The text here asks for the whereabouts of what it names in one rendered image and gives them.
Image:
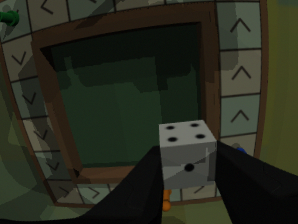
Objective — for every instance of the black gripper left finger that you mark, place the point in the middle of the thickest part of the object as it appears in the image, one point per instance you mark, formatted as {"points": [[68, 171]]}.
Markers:
{"points": [[136, 200]]}

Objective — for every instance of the green game pawn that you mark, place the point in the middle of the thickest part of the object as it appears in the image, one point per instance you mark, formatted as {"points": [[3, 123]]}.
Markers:
{"points": [[11, 18]]}

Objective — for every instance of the white die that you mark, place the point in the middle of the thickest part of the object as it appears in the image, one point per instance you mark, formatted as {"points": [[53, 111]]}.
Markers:
{"points": [[188, 154]]}

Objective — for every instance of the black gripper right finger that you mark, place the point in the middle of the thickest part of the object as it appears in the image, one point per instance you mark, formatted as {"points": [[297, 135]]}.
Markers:
{"points": [[255, 192]]}

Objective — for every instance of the orange pawn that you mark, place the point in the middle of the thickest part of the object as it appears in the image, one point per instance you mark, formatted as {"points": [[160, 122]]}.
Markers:
{"points": [[166, 201]]}

